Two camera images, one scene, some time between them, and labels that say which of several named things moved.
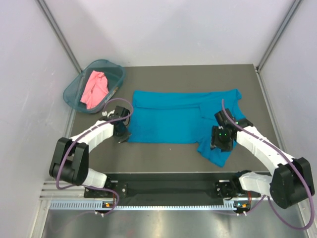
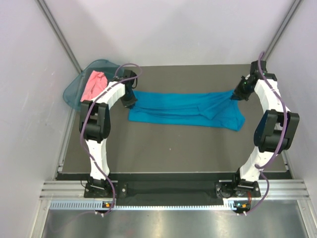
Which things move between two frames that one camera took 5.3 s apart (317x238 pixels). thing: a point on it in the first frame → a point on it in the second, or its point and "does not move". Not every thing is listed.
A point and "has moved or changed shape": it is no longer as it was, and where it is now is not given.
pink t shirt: [95, 89] does not move
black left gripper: [124, 137] → [130, 103]
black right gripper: [224, 147] → [237, 94]
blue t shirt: [166, 116] has moved or changed shape
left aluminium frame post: [57, 29] does not move
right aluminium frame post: [295, 5] does not move
